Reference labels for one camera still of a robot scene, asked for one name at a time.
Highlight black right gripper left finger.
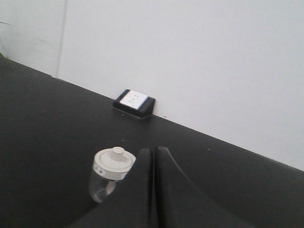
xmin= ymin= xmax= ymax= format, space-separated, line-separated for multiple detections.
xmin=69 ymin=148 xmax=153 ymax=228

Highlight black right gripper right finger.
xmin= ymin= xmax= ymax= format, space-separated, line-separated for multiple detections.
xmin=155 ymin=147 xmax=258 ymax=228

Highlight glass jar with white lid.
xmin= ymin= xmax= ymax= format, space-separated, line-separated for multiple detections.
xmin=89 ymin=147 xmax=136 ymax=203

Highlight black white power socket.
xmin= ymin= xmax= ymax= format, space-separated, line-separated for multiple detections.
xmin=113 ymin=89 xmax=156 ymax=119

